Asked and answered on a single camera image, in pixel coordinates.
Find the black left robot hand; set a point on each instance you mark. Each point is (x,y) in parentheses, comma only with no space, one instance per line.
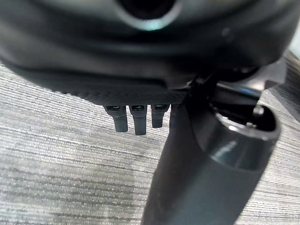
(140,58)

